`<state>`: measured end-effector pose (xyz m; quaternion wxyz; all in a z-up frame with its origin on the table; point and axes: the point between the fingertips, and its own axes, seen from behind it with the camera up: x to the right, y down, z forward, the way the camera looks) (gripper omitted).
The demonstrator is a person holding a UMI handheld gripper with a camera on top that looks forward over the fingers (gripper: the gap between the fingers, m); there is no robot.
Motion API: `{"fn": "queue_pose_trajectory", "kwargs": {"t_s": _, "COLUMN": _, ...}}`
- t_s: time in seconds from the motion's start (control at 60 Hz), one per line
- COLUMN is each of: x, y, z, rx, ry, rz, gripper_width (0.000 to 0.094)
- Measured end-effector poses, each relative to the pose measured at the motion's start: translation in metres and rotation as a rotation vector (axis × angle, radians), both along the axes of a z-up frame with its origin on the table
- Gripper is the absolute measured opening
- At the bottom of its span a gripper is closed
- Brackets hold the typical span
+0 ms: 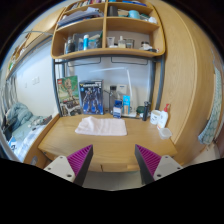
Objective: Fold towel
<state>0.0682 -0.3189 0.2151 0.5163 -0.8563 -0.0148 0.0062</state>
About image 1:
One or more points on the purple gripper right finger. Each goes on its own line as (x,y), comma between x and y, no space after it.
(148,162)

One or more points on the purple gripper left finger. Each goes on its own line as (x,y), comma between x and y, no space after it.
(79,162)

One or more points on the white folded towel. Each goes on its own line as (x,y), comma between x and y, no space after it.
(102,127)

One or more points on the clear plastic cup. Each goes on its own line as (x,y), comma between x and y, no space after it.
(165,133)

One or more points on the white pump lotion bottle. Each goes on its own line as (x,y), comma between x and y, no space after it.
(163,118)

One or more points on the black cylindrical bottle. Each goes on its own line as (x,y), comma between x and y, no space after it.
(146,110)

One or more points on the white desk lamp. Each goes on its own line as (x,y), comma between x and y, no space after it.
(130,114)

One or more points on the small blue box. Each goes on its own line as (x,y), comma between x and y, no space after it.
(117,109)

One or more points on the light blue carton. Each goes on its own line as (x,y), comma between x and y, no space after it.
(126,104)

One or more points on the bed with grey bedding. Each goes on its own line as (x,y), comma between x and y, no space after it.
(21,127)

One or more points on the dark blue robot model box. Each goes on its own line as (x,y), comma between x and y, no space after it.
(91,95)

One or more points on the green toy figure box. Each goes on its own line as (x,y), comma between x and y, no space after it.
(68,95)

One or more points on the dark bottle on shelf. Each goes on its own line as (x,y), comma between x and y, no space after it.
(70,46)

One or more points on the white blue tube on shelf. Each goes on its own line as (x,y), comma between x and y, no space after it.
(85,42)

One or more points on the teal round container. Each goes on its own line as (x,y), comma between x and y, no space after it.
(134,14)

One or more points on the wooden wall shelf unit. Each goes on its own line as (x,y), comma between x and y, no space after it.
(110,30)

